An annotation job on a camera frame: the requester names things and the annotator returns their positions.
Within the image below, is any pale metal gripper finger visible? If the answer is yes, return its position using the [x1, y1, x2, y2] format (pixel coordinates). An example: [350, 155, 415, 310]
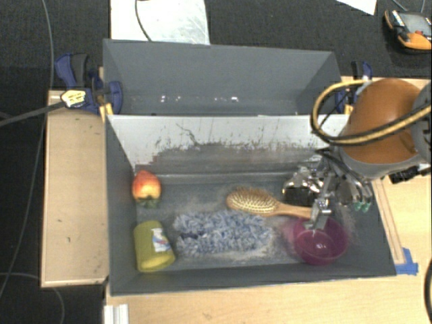
[313, 208, 331, 232]
[304, 208, 320, 231]

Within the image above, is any purple plastic bowl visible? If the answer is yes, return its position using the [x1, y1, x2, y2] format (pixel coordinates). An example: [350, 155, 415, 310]
[292, 215, 350, 267]

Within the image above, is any shiny silver and black object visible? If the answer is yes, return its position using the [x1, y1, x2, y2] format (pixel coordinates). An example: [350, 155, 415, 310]
[281, 167, 321, 207]

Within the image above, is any wooden hairbrush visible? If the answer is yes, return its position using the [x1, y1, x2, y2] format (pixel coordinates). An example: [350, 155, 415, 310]
[225, 186, 313, 220]

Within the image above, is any blue shaggy cloth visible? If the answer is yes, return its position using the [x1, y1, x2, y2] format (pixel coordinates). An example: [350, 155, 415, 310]
[172, 209, 275, 259]

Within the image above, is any yellow-green cup with label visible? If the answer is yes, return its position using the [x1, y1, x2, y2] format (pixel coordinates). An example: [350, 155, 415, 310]
[132, 219, 177, 273]

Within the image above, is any red and yellow toy peach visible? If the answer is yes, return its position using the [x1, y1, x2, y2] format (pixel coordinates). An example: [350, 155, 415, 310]
[131, 169, 163, 209]

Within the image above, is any grey metal bin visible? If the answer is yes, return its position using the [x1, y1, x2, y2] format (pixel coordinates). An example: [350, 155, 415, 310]
[102, 38, 398, 297]

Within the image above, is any pale wood board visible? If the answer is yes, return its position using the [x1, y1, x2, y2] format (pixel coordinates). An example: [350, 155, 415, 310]
[40, 89, 111, 288]

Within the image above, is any black cylinder on white bracket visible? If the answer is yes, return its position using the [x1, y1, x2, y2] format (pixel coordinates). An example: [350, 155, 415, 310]
[388, 165, 430, 185]

